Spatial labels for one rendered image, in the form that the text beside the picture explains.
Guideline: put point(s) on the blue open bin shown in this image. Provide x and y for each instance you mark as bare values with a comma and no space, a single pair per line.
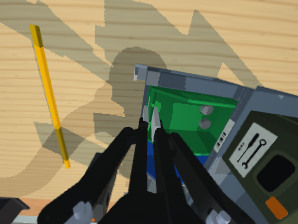
151,165

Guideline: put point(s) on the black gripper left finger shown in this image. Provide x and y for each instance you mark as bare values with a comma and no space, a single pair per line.
76,204

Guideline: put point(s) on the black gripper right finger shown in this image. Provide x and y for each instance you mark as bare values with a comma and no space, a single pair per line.
214,206

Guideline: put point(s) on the grey open bin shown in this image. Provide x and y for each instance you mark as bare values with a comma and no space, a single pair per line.
151,185

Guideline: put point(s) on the yellow bar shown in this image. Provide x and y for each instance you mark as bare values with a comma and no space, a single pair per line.
39,49

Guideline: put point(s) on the green bin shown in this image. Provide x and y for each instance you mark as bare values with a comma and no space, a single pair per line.
180,112

